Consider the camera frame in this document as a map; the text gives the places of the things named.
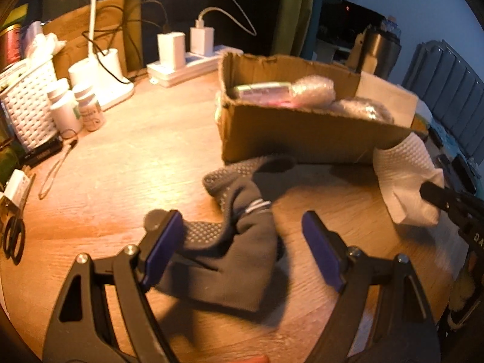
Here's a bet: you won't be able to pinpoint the white paper towel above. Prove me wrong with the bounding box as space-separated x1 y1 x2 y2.
372 133 445 227

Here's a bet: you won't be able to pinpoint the dark grey grip socks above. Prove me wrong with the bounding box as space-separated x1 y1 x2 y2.
156 154 295 312

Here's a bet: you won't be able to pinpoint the small bubble wrap bundle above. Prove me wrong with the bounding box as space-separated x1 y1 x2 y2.
291 75 336 109

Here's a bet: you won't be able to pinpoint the green cartoon tissue pack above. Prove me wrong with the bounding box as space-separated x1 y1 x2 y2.
228 82 292 103

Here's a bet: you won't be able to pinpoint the black scissors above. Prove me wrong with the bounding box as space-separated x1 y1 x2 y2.
2 170 35 266

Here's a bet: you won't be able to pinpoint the grey padded headboard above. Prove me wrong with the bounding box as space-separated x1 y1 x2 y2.
403 40 484 163

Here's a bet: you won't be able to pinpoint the white paper sheet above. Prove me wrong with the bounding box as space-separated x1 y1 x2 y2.
355 72 419 128

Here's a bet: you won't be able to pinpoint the clear bubble wrap bag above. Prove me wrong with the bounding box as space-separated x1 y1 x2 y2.
332 97 394 124

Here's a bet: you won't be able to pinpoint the steel travel mug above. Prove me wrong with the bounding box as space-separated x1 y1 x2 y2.
356 26 401 80

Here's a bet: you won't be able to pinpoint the small labelled pill bottle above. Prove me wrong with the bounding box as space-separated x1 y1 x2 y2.
73 82 105 132

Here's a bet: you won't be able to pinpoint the white pill bottle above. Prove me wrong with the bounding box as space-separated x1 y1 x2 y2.
46 78 83 139

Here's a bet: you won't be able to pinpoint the white desk lamp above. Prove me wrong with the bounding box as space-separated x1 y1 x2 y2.
68 0 135 111

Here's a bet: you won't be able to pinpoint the black monitor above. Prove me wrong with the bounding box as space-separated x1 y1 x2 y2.
317 0 386 48

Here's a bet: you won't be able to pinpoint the pink pouch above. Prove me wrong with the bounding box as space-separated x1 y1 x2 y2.
260 99 296 108

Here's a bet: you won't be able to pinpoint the brown cardboard box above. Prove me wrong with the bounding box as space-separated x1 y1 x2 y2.
217 53 427 164

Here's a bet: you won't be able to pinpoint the white woven basket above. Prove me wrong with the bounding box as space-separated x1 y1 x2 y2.
1 58 57 152

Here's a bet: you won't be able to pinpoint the white power strip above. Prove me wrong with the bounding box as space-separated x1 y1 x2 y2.
147 45 244 88

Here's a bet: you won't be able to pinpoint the yellow green curtain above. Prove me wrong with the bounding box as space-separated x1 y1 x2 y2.
272 0 313 56

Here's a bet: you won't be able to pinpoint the brown paper bag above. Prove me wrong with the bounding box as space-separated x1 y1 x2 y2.
43 0 127 79

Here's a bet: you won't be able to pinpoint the red tin can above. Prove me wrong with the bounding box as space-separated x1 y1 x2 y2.
0 23 21 70

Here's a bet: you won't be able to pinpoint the black flashlight with lanyard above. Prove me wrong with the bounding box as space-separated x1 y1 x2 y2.
20 135 79 200

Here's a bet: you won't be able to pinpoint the white charger with black cable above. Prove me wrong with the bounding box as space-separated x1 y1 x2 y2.
158 31 185 71

